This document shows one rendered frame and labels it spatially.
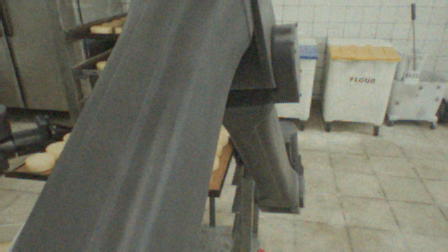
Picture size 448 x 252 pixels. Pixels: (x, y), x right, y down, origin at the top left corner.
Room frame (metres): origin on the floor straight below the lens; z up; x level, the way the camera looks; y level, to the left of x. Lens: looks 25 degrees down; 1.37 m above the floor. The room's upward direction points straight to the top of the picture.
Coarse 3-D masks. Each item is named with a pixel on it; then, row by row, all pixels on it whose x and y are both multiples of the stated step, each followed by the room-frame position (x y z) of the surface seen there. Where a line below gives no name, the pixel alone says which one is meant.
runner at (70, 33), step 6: (126, 12) 1.14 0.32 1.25; (102, 18) 0.98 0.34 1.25; (108, 18) 1.01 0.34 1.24; (114, 18) 1.05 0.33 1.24; (120, 18) 1.09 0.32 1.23; (84, 24) 0.88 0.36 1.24; (90, 24) 0.91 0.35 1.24; (96, 24) 0.94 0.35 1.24; (66, 30) 0.80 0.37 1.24; (72, 30) 0.83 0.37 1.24; (78, 30) 0.85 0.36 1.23; (84, 30) 0.88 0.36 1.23; (90, 30) 0.91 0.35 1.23; (66, 36) 0.80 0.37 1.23; (72, 36) 0.82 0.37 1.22
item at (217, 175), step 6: (228, 144) 0.68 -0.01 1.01; (222, 150) 0.64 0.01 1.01; (228, 150) 0.64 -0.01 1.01; (222, 156) 0.61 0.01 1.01; (228, 156) 0.61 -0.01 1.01; (222, 162) 0.59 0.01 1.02; (24, 168) 0.55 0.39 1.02; (222, 168) 0.56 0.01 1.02; (216, 174) 0.54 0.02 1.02; (222, 174) 0.54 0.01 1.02; (216, 180) 0.51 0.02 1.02; (210, 186) 0.49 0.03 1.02; (216, 186) 0.49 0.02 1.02
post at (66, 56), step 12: (48, 0) 0.80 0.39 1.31; (48, 12) 0.80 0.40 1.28; (60, 12) 0.80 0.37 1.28; (60, 24) 0.80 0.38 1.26; (60, 36) 0.80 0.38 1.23; (60, 48) 0.80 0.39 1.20; (72, 48) 0.82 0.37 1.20; (60, 60) 0.80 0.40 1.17; (72, 60) 0.81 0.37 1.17; (72, 84) 0.80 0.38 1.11; (72, 96) 0.80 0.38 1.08; (72, 108) 0.80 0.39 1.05; (72, 120) 0.80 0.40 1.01
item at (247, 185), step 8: (248, 184) 0.73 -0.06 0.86; (248, 192) 0.73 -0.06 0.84; (248, 200) 0.73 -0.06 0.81; (248, 208) 0.73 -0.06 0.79; (248, 216) 0.73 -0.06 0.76; (248, 224) 0.73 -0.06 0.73; (248, 232) 0.73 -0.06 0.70; (248, 240) 0.73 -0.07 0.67; (240, 248) 0.73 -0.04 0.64; (248, 248) 0.73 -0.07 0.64
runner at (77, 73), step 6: (102, 54) 0.95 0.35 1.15; (108, 54) 0.98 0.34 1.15; (90, 60) 0.88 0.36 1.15; (96, 60) 0.91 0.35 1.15; (102, 60) 0.94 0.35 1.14; (78, 66) 0.82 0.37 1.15; (84, 66) 0.85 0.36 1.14; (90, 66) 0.88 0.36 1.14; (72, 72) 0.80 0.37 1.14; (78, 72) 0.82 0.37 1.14; (78, 78) 0.79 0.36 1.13; (84, 78) 0.80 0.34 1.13
